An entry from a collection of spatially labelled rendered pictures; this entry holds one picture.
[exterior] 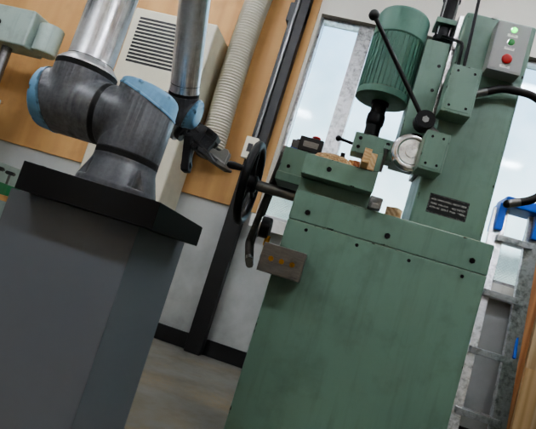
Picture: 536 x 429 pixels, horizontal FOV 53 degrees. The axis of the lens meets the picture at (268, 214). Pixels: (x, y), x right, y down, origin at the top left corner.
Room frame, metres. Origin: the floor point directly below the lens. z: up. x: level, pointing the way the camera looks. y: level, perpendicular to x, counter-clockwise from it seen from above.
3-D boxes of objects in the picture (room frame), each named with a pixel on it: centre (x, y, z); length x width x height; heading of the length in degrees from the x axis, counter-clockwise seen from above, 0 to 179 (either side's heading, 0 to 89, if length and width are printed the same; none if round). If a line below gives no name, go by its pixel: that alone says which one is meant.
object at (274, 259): (1.51, -0.08, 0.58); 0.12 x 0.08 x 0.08; 83
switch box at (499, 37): (1.57, -0.55, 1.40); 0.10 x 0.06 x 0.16; 83
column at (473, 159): (1.71, -0.54, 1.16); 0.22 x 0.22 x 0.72; 83
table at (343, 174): (1.80, -0.15, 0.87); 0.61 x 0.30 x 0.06; 173
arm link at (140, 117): (1.26, 0.36, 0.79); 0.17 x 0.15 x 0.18; 80
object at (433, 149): (1.57, -0.41, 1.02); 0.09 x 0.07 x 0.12; 173
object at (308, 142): (1.81, -0.06, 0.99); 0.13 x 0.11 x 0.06; 173
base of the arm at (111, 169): (1.26, 0.36, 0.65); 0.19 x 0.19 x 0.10
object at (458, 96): (1.57, -0.44, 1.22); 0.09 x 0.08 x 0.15; 83
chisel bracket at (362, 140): (1.74, -0.27, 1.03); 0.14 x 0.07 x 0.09; 83
